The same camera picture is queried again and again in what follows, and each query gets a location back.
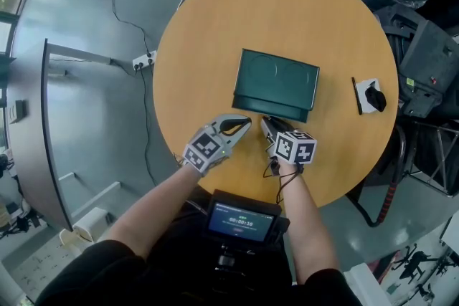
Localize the white square pad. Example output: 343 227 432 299
354 78 382 115

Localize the black pen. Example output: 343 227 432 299
351 76 364 116

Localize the chest-mounted screen device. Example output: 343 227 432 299
202 189 290 244

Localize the black chair with orange stripes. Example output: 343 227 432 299
346 125 408 228

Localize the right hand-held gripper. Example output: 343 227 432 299
260 116 318 166

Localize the person's left forearm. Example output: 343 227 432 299
106 163 202 260

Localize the black office chair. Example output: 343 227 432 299
392 243 457 298

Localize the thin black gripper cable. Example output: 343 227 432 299
262 158 305 206

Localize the black equipment case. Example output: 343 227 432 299
372 4 459 120

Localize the white power strip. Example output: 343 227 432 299
132 50 158 71

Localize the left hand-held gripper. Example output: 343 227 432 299
182 113 252 178

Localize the black floor cable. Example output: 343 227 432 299
98 0 153 55
137 68 159 186

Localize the person's right forearm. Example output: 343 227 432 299
278 161 341 286

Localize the dark green box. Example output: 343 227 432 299
232 48 321 111

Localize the grey curved desk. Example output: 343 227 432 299
6 38 123 232

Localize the dark green box drawer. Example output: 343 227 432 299
231 92 311 124

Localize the metal truss frame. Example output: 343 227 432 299
404 118 459 197

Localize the person's black clothing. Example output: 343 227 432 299
34 186 382 306

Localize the white plastic bin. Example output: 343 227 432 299
72 206 109 244

